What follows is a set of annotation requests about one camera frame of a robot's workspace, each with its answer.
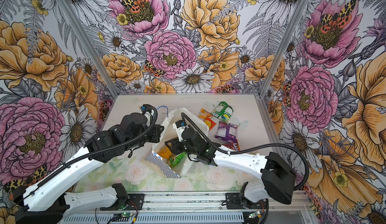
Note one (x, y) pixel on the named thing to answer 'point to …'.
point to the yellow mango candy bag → (165, 152)
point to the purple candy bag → (226, 131)
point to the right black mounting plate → (234, 202)
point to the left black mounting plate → (135, 203)
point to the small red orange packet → (207, 117)
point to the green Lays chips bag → (173, 161)
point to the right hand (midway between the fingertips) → (169, 147)
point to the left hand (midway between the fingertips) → (161, 133)
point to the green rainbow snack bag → (223, 111)
